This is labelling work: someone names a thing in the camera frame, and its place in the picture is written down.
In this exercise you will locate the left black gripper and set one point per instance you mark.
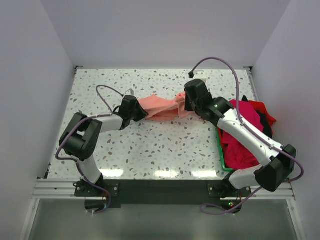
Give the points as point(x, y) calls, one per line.
point(142, 113)

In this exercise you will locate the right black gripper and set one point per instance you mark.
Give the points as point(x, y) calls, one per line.
point(187, 107)

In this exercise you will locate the salmon pink t shirt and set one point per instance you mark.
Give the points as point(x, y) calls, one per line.
point(165, 110)

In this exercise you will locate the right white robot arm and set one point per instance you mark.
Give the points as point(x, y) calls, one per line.
point(276, 162)

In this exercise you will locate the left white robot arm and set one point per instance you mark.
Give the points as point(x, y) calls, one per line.
point(79, 140)

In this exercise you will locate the red t shirt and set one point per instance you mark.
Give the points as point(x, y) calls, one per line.
point(263, 110)

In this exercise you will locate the magenta t shirt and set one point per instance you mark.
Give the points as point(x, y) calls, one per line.
point(236, 156)

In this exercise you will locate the green plastic bin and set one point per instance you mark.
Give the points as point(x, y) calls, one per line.
point(221, 150)

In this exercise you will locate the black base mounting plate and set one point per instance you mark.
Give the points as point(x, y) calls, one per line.
point(116, 193)

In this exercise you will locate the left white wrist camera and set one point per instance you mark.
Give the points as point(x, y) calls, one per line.
point(129, 92)

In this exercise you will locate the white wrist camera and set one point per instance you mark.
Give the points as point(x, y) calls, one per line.
point(129, 92)
point(198, 74)

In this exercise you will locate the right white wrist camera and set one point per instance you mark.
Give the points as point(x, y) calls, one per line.
point(198, 74)

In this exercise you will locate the aluminium rail frame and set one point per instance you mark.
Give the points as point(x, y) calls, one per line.
point(174, 163)

